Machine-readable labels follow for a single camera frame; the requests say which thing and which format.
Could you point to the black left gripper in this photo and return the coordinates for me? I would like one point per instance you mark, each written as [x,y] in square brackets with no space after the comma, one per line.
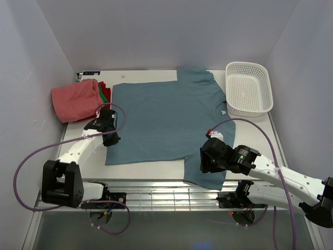
[113,141]

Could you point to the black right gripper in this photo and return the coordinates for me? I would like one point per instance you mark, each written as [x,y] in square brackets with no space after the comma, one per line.
[205,165]

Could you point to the blue t shirt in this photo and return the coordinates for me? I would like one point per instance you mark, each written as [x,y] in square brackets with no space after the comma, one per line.
[169,120]

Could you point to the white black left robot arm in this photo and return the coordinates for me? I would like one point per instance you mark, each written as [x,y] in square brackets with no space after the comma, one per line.
[62,182]

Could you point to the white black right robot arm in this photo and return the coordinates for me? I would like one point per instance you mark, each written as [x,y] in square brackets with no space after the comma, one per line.
[309,196]

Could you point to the dark red folded t shirt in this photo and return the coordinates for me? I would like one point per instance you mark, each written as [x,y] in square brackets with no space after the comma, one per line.
[106,91]

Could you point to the green folded t shirt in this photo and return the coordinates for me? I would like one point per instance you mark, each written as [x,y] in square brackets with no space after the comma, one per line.
[101,94]

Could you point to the pink folded t shirt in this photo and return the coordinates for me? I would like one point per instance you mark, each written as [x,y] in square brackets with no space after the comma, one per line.
[76,101]

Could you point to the blue label sticker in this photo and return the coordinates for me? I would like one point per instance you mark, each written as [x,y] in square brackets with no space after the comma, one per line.
[91,73]

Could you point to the white perforated plastic basket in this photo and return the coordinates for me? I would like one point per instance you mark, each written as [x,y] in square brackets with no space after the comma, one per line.
[248,89]

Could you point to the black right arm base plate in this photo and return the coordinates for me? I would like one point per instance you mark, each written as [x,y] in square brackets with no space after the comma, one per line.
[236,199]

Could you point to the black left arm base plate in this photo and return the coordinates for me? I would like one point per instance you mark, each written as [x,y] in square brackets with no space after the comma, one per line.
[117,196]

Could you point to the aluminium table front rail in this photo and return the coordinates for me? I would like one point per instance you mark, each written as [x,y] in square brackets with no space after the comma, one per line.
[151,196]

